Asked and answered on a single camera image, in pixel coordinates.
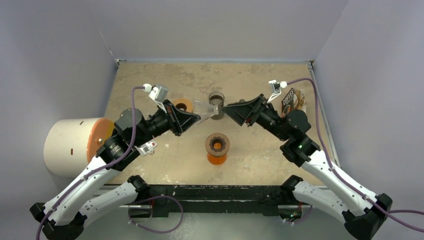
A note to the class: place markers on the clear glass dripper cone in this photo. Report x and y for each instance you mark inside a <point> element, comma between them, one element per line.
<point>204,109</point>

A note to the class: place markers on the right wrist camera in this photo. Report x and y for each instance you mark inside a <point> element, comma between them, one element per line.
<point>275,87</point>

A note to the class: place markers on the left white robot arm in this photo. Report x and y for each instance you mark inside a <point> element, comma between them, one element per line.
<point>67,215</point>

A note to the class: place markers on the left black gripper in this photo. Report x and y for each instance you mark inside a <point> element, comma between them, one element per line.
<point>171,113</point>

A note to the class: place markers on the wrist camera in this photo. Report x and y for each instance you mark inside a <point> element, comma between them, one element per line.
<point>275,87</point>
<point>158,94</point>

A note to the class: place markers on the coffee filter package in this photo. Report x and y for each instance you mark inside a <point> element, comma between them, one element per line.
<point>293,100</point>

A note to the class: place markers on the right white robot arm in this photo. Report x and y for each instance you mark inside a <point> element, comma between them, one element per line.
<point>359,209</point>

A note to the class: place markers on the orange glass carafe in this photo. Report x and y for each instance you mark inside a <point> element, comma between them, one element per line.
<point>216,160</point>

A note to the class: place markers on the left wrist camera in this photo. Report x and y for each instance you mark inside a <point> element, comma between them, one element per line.
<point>158,94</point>

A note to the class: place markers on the smoked glass carafe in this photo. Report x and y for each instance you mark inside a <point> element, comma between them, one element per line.
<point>217,98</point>

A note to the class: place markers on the white cylinder with orange lid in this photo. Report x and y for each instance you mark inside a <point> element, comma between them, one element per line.
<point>72,143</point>

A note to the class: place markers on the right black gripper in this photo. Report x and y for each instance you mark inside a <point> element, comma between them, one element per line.
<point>255,110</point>

